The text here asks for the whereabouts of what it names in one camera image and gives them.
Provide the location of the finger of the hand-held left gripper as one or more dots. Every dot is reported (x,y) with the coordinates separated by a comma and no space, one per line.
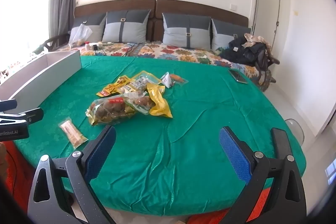
(32,115)
(8,105)

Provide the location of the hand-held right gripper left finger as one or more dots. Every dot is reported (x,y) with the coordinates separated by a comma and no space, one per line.
(101,155)

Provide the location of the long white cardboard box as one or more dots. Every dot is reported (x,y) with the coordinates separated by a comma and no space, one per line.
(47,74)

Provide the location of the white triangular snack packet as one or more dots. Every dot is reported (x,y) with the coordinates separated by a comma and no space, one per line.
(166,80)

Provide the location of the white wall switch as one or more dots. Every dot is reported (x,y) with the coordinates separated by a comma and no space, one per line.
(233,6)

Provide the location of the smartphone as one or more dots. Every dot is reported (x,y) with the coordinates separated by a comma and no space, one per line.
(237,76)

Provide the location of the small orange snack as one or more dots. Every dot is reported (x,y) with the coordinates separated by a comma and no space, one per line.
(178,79)

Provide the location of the grey two-tone pillow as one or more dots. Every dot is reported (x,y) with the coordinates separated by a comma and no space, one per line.
(178,32)
(223,35)
(92,27)
(131,27)

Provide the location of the plain yellow snack packet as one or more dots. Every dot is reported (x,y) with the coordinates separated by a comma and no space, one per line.
(160,106)

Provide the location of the yellow snack packet with cartoon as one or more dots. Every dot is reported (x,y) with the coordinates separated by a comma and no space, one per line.
(113,87)

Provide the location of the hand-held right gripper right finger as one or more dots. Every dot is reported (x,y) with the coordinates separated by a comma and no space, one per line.
(233,153)

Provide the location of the white door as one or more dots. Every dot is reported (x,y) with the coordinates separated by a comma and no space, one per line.
(267,16)

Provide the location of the clear plastic bag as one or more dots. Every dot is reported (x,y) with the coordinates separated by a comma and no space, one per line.
(80,33)

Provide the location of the white bottle with red cap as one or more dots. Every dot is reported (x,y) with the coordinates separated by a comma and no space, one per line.
(87,46)

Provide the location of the clear peanut packet yellow border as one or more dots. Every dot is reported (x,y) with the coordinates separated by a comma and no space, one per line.
(147,77)

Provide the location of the large packet of brown balls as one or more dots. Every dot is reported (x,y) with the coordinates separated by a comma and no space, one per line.
(107,111)

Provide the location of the small packet of brown nuts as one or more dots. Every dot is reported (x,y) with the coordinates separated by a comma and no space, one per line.
(141,102)

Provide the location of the brown headboard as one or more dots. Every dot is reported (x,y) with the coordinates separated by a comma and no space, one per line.
(199,7)

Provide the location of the green tablecloth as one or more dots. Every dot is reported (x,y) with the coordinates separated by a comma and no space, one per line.
(183,121)

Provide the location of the biscuit bar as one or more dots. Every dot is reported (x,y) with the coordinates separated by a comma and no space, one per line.
(72,133)

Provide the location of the black bag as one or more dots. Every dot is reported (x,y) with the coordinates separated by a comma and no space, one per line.
(241,52)

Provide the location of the beige crumpled cloth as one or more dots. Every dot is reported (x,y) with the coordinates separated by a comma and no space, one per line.
(256,39)

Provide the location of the white power strip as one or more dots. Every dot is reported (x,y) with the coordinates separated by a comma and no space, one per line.
(95,45)

